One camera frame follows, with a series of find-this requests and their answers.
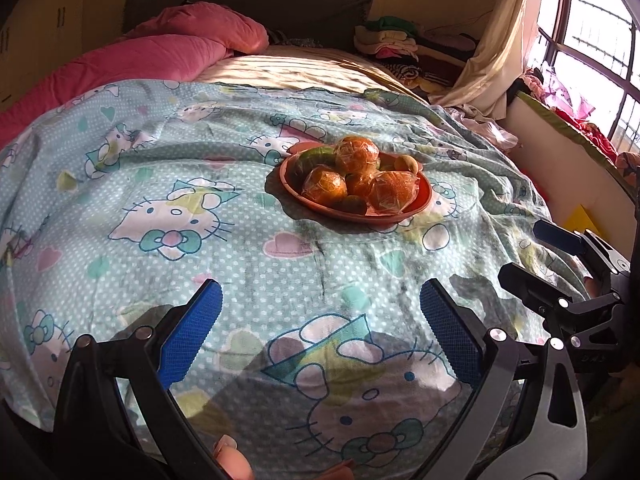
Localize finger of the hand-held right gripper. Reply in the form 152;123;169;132
532;219;633;281
498;261;628;376

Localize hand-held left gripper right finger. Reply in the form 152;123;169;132
419;278;590;480

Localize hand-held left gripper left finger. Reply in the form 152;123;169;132
52;278;236;480

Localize orange plastic plate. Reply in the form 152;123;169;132
278;142;432;225

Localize orange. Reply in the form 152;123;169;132
334;136;381;175
367;171;421;213
301;166;348;206
346;172;373;198

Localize large green citrus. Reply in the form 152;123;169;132
292;146;337;176

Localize person's left hand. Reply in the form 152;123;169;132
212;435;253;480

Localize yellow paper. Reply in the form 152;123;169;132
562;204;593;233

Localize cartoon cat printed blanket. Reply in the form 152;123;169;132
0;79;591;476

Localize pink cloth heap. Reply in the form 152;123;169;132
520;67;640;181

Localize pale pink cloth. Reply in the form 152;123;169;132
440;105;521;148

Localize cream curtain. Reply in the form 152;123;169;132
430;0;543;121

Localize pile of folded clothes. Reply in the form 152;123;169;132
354;16;481;96

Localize pink quilt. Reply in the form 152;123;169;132
0;2;270;151

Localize beige bed sheet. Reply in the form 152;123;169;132
197;45;416;103

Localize cream wardrobe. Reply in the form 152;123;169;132
0;0;86;111

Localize dark grey headboard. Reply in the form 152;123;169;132
124;0;375;53

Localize window with dark frame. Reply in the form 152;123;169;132
520;0;640;156

